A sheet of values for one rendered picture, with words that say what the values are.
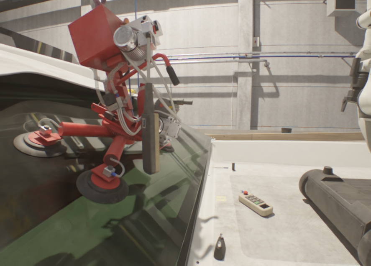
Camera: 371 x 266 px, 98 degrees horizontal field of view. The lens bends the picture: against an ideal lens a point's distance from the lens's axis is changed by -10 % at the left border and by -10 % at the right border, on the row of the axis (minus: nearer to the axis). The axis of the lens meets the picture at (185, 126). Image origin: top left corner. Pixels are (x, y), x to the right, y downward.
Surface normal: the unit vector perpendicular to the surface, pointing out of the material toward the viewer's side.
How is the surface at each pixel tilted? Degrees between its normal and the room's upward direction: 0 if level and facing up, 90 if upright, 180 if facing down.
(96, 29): 90
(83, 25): 90
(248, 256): 0
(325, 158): 90
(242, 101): 90
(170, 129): 82
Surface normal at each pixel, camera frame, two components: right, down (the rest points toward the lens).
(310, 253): 0.00, -0.99
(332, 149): -0.37, 0.11
